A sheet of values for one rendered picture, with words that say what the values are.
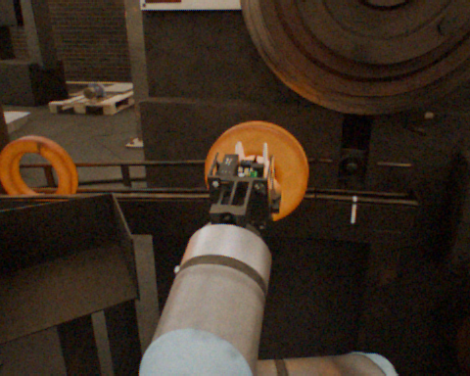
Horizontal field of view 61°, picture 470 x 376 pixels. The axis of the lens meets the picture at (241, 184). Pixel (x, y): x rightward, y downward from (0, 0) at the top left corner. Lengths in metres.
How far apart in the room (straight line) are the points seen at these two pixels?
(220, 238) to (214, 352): 0.11
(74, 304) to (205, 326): 0.44
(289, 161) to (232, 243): 0.23
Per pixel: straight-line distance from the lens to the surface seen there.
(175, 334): 0.33
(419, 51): 0.68
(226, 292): 0.35
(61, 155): 1.00
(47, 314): 0.75
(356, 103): 0.77
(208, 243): 0.39
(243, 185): 0.45
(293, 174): 0.59
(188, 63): 0.95
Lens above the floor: 1.04
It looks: 22 degrees down
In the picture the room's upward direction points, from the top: straight up
